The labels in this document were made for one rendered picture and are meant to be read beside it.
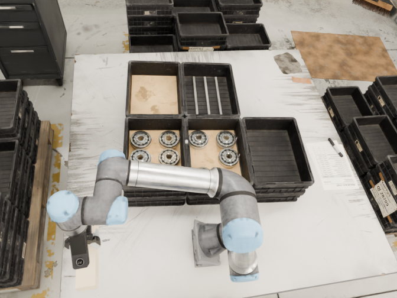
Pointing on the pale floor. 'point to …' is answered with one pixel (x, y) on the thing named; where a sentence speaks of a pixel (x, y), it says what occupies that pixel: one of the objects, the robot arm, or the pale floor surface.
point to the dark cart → (32, 40)
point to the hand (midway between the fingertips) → (87, 249)
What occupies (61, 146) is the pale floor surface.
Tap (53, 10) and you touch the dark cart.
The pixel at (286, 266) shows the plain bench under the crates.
